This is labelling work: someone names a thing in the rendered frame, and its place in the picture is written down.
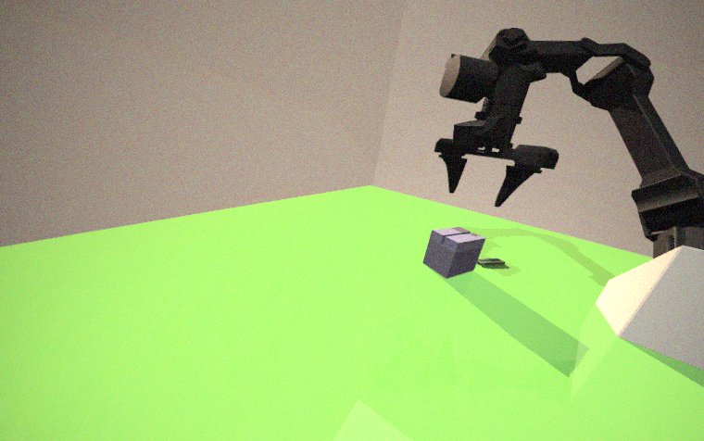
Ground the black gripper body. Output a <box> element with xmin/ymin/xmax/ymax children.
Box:
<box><xmin>434</xmin><ymin>105</ymin><xmax>559</xmax><ymax>170</ymax></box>

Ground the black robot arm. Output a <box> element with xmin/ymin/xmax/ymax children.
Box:
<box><xmin>439</xmin><ymin>28</ymin><xmax>704</xmax><ymax>258</ymax></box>

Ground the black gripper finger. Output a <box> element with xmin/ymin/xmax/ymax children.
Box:
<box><xmin>438</xmin><ymin>155</ymin><xmax>468</xmax><ymax>193</ymax></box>
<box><xmin>495</xmin><ymin>165</ymin><xmax>542</xmax><ymax>207</ymax></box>

